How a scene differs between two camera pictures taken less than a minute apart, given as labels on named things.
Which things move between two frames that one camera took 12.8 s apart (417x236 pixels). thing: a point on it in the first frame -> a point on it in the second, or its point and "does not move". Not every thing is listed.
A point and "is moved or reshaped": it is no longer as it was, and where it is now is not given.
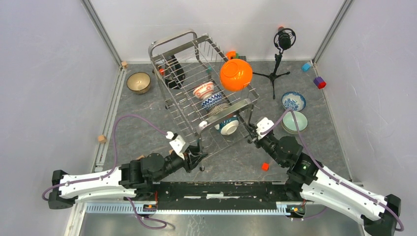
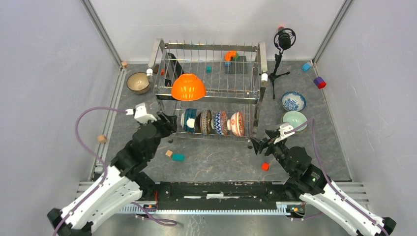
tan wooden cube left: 102,139 does not move
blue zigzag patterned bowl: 208,103 -> 216,123
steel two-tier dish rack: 188,70 is moved or reshaped
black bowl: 174,74 does not move
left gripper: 192,157 -> 168,124
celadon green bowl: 288,124 does not move
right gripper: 254,138 -> 259,145
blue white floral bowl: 293,100 does not move
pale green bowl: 289,125 does not move
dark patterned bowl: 217,108 -> 205,121
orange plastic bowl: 234,73 -> 188,87
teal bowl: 228,126 -> 188,119
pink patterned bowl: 204,91 -> 236,124
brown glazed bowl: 138,82 does not move
